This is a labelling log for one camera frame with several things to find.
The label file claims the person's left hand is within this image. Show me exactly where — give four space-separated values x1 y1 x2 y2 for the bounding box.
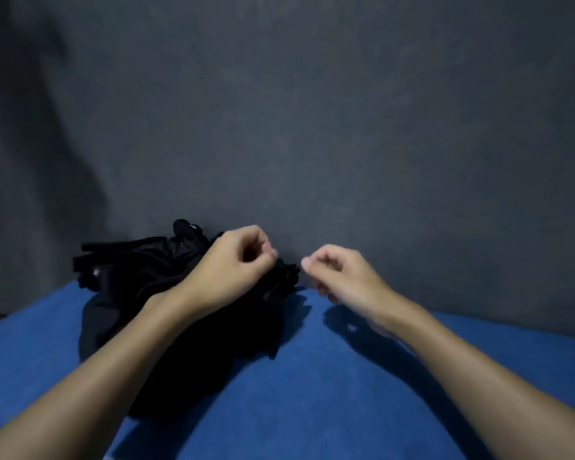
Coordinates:
180 224 279 316

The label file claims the person's left forearm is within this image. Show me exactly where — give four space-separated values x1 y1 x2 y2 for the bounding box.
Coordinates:
0 282 207 460

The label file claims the blue padded bench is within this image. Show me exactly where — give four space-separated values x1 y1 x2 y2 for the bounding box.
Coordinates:
0 281 575 460

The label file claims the pile of black gloves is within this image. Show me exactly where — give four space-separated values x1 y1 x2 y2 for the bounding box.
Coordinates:
72 218 302 418

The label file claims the person's right forearm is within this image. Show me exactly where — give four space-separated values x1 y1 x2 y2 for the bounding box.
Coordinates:
373 294 575 460

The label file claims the person's right hand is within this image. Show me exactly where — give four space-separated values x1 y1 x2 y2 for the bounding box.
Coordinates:
300 243 404 332

